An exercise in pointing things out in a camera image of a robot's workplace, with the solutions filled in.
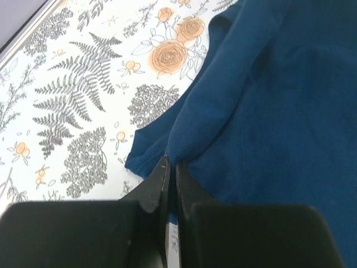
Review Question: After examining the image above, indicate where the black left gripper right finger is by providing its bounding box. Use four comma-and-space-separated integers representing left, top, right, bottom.
176, 164, 344, 268

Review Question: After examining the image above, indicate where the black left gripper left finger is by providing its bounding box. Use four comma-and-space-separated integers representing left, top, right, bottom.
1, 157, 171, 267

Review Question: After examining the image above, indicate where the blue printed t-shirt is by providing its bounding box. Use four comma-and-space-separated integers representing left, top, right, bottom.
125, 1, 356, 267

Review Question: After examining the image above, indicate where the floral patterned tablecloth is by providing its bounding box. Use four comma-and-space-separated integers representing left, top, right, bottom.
1, 1, 241, 216

